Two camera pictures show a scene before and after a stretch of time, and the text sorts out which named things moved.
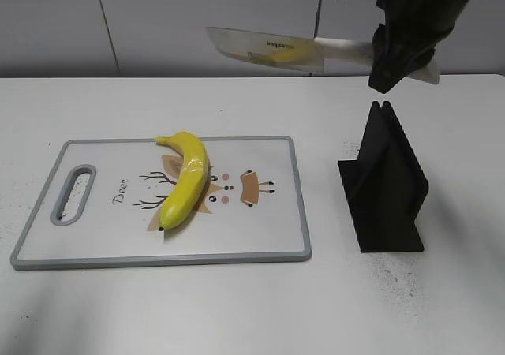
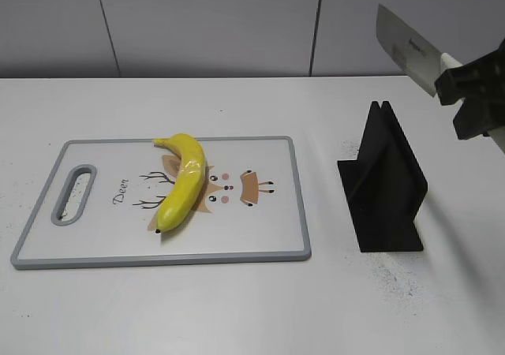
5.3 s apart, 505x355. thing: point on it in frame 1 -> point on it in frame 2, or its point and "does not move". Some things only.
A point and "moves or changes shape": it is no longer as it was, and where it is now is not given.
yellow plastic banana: x=190 y=180 does not move
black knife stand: x=385 y=187 does not move
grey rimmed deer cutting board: x=100 y=204 does not move
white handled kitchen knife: x=308 y=53 moves or changes shape
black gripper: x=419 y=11 -> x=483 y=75
